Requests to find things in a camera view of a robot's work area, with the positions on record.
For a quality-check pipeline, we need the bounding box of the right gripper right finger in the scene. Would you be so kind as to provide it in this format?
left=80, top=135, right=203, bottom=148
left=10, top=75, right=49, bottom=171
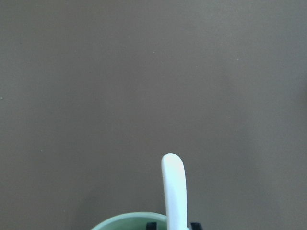
left=190, top=222, right=202, bottom=230

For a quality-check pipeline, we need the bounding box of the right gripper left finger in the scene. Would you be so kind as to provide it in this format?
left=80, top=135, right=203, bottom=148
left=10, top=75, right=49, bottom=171
left=146, top=222, right=157, bottom=230

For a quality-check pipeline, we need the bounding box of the white ceramic soup spoon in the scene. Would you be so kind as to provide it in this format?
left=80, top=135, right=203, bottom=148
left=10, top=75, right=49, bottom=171
left=161, top=153, right=187, bottom=230

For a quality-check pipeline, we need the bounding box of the light green ceramic bowl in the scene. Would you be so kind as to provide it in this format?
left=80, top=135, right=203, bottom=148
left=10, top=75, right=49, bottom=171
left=92, top=212, right=167, bottom=230

